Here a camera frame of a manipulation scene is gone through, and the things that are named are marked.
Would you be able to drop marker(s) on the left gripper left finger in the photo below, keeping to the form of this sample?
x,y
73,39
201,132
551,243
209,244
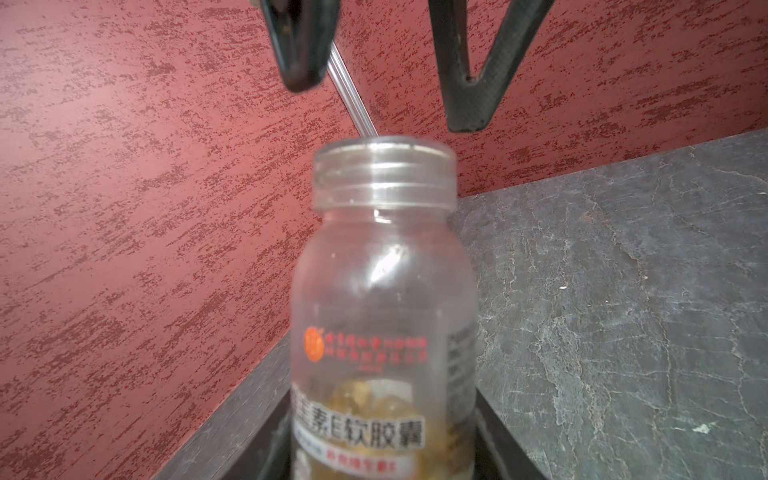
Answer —
x,y
268,453

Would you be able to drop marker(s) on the amber pill bottle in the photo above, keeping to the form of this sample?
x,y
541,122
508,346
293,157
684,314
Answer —
x,y
384,313

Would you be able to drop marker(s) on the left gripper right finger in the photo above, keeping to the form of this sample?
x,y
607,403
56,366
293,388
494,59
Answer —
x,y
498,456

